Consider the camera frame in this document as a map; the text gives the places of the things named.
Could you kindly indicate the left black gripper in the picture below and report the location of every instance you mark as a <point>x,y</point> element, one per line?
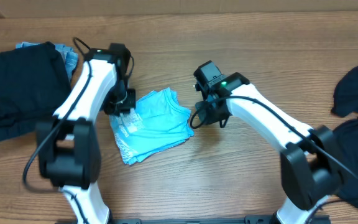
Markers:
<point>132,104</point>

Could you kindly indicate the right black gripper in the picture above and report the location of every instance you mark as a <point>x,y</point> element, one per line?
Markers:
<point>212,114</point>

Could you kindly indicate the light blue printed t-shirt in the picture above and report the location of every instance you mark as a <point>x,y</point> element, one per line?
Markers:
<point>158,122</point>

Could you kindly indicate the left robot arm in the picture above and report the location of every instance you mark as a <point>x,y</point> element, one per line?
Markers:
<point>67,144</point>

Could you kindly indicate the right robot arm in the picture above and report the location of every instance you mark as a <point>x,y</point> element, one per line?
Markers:
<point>311,166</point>

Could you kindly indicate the folded blue denim garment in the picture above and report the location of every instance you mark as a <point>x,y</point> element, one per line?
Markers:
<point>70,59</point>

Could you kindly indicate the folded black garment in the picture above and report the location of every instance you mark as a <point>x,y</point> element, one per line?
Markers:
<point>33,84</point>

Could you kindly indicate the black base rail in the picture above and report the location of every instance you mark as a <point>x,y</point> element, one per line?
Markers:
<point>191,221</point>

